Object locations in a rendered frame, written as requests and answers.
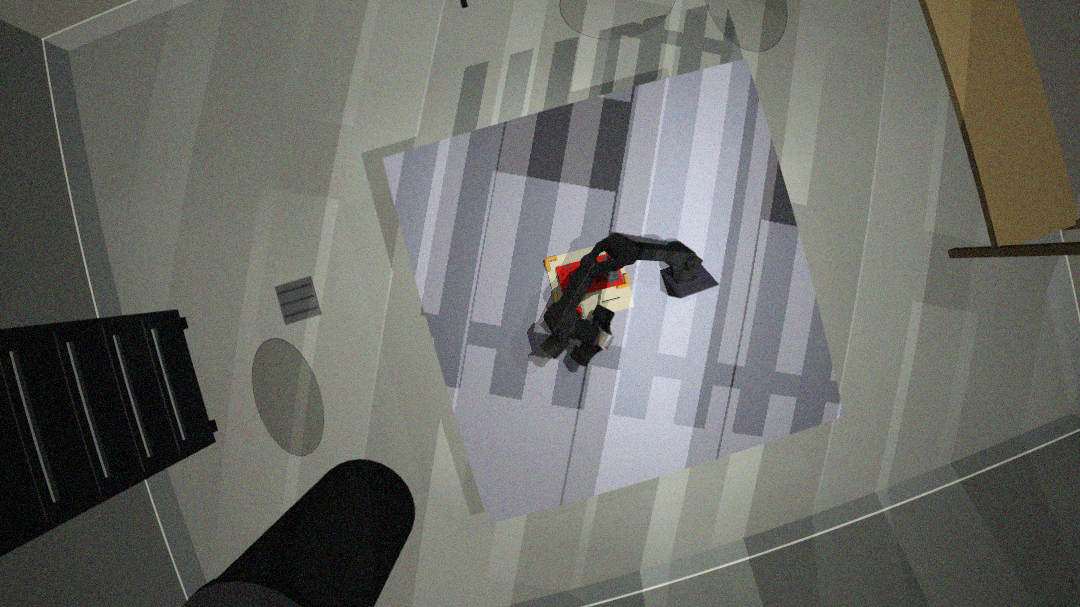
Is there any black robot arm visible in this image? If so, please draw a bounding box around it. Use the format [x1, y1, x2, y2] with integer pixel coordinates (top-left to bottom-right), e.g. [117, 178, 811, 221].
[540, 233, 703, 359]

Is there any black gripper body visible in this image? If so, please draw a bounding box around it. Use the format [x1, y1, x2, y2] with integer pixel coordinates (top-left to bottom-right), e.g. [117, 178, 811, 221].
[570, 305, 615, 366]

